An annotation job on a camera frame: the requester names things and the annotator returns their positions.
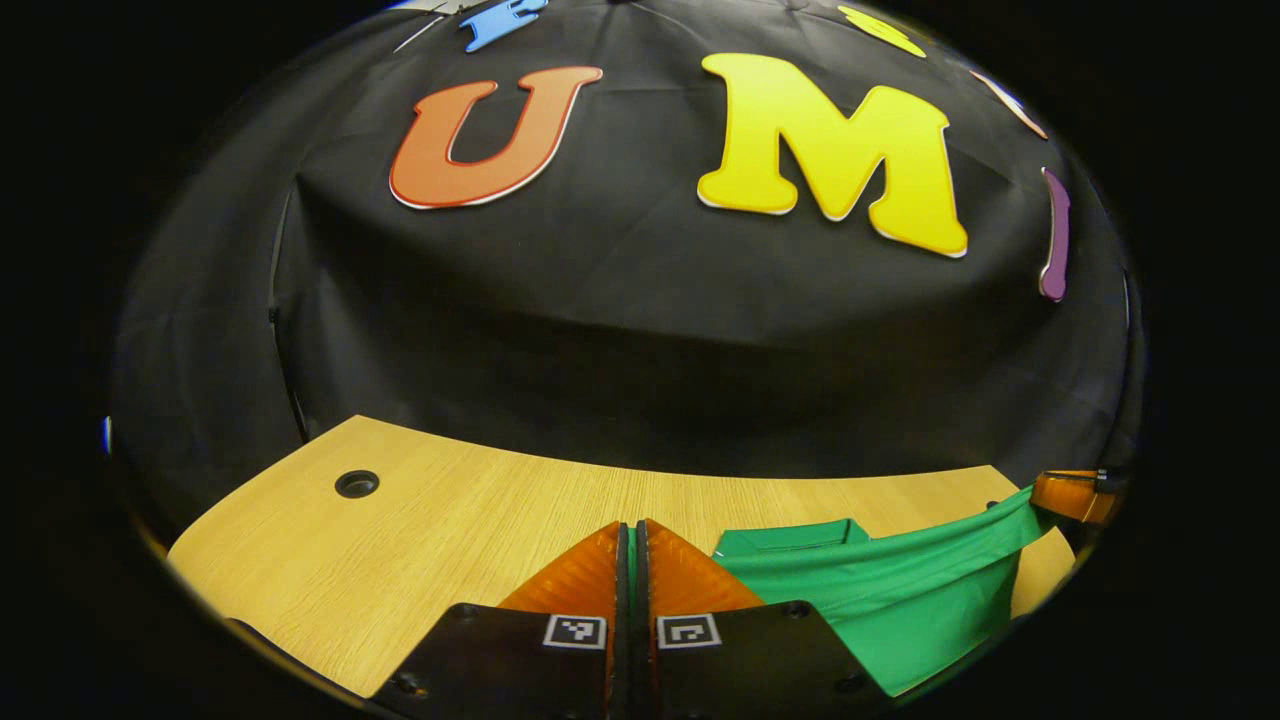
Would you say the green T-shirt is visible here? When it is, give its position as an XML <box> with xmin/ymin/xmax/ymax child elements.
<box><xmin>626</xmin><ymin>485</ymin><xmax>1051</xmax><ymax>698</ymax></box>

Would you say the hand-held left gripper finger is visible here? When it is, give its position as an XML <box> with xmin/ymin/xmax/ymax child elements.
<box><xmin>632</xmin><ymin>518</ymin><xmax>891</xmax><ymax>720</ymax></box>
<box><xmin>370</xmin><ymin>520</ymin><xmax>631</xmax><ymax>720</ymax></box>

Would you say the black backdrop cloth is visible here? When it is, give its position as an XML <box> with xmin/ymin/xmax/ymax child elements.
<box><xmin>110</xmin><ymin>0</ymin><xmax>1146</xmax><ymax>531</ymax></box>

